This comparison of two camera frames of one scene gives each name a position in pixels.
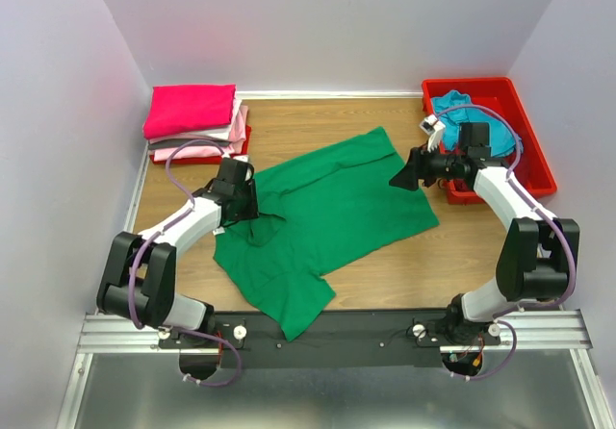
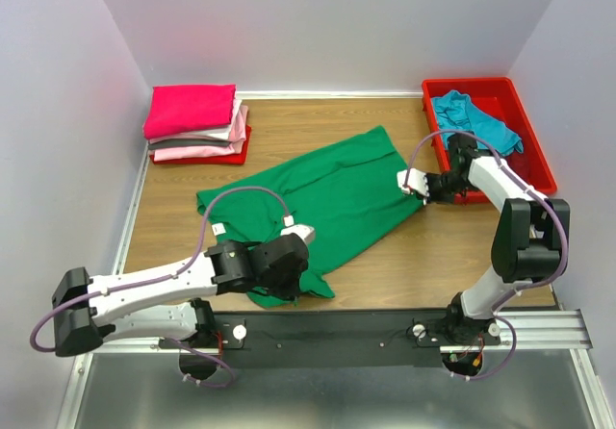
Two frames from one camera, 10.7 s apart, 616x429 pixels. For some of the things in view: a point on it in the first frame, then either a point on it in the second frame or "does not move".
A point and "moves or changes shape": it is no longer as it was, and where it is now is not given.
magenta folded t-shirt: (183, 108) does not move
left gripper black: (251, 212) to (292, 290)
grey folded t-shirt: (178, 144) does not move
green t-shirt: (316, 208) moves or changes shape
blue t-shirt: (501, 137) does not move
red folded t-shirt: (155, 161) does not move
